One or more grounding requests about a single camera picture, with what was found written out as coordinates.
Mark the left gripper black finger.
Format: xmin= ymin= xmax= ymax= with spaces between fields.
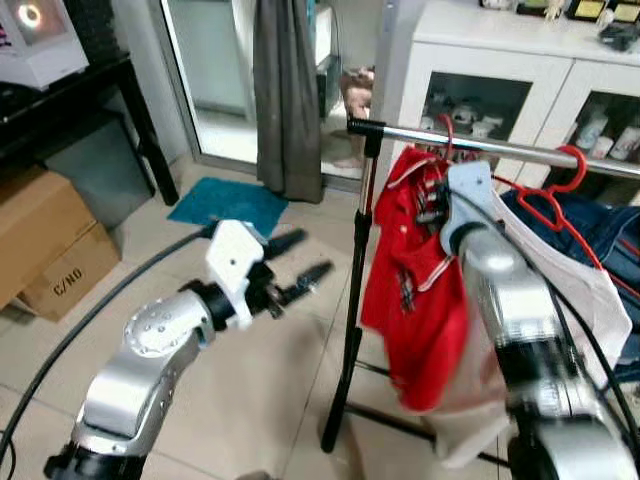
xmin=262 ymin=228 xmax=309 ymax=259
xmin=282 ymin=262 xmax=333 ymax=301

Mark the red plastic hanger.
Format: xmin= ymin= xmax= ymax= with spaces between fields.
xmin=385 ymin=113 xmax=461 ymax=201
xmin=495 ymin=145 xmax=640 ymax=301

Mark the red polo shirt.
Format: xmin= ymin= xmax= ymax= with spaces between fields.
xmin=360 ymin=145 xmax=471 ymax=413

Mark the white printed t-shirt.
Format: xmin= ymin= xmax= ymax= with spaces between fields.
xmin=430 ymin=180 xmax=633 ymax=469

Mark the metal clothes rack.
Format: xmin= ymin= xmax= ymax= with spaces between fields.
xmin=320 ymin=117 xmax=640 ymax=471

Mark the teal floor mat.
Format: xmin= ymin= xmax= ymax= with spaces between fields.
xmin=167 ymin=177 xmax=291 ymax=239

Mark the bare person leg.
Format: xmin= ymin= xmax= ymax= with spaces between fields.
xmin=338 ymin=68 xmax=379 ymax=169

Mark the grey curtain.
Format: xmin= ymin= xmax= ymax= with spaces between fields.
xmin=252 ymin=0 xmax=326 ymax=204

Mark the blue denim jacket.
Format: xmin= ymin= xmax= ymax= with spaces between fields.
xmin=500 ymin=190 xmax=640 ymax=391

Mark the aluminium glass sliding door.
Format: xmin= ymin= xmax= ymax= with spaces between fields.
xmin=160 ymin=0 xmax=401 ymax=181

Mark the cardboard box black lettering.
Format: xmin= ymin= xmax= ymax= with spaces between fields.
xmin=18 ymin=222 xmax=121 ymax=323

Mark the grey storage box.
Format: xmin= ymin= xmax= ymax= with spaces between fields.
xmin=45 ymin=110 xmax=156 ymax=229

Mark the large plain cardboard box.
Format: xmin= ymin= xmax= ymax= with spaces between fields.
xmin=0 ymin=165 xmax=98 ymax=306

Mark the gold black plaque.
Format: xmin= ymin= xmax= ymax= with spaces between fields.
xmin=565 ymin=0 xmax=606 ymax=21

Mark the black desk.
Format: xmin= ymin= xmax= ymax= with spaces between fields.
xmin=0 ymin=55 xmax=181 ymax=206

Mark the white box device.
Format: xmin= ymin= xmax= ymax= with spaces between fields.
xmin=0 ymin=0 xmax=89 ymax=91

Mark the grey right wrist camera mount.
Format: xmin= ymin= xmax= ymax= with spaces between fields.
xmin=445 ymin=160 xmax=496 ymax=236

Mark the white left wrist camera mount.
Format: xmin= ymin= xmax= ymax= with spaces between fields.
xmin=205 ymin=220 xmax=266 ymax=329

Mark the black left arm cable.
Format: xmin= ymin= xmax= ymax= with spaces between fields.
xmin=0 ymin=228 xmax=216 ymax=471

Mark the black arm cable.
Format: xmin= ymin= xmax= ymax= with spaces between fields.
xmin=455 ymin=188 xmax=640 ymax=446
xmin=0 ymin=228 xmax=216 ymax=471

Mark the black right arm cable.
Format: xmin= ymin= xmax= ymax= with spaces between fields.
xmin=455 ymin=188 xmax=640 ymax=446

